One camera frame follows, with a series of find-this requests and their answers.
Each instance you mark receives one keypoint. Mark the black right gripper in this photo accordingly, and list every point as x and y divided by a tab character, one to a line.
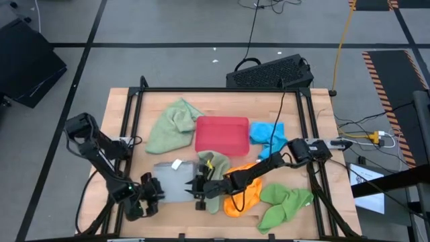
204	183

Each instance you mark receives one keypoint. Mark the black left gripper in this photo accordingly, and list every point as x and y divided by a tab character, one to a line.
148	188

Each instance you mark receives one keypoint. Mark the grey waffle microfiber towel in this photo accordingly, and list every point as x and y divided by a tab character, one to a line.
174	183

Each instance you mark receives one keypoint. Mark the pale green teal-trimmed towel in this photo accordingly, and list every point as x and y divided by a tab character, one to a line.
220	163

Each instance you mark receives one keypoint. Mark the orange microfiber towel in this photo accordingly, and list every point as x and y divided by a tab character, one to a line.
250	198

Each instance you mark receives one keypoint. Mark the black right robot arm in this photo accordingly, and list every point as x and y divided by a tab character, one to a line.
255	171

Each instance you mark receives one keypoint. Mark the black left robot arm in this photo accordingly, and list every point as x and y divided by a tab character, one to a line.
97	148

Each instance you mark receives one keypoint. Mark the sage green microfiber towel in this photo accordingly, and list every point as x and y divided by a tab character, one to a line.
171	129

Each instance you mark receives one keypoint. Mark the blue microfiber towel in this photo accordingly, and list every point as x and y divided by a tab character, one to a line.
263	134

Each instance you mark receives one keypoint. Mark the bright green microfiber towel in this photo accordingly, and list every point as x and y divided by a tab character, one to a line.
285	201

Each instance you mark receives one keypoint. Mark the white towel care label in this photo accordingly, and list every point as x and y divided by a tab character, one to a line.
176	164

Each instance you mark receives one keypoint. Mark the red plastic tray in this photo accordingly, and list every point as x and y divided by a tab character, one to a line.
221	136

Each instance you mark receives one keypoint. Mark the black perforated computer case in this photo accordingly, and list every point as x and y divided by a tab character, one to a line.
268	75

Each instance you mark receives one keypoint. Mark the white paper sheet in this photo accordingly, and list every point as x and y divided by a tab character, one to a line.
369	203

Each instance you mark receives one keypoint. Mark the yellow power adapter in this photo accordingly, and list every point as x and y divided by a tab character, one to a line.
373	136

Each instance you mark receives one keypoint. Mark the black floor crate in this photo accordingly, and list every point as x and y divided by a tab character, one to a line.
27	64

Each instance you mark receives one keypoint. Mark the black metal beam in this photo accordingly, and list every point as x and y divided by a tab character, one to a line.
396	179

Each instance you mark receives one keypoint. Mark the hazard-striped black floor mat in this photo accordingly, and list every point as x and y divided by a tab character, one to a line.
396	84
373	4

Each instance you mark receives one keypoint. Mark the black aluminium table frame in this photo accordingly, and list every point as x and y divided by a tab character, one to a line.
218	89

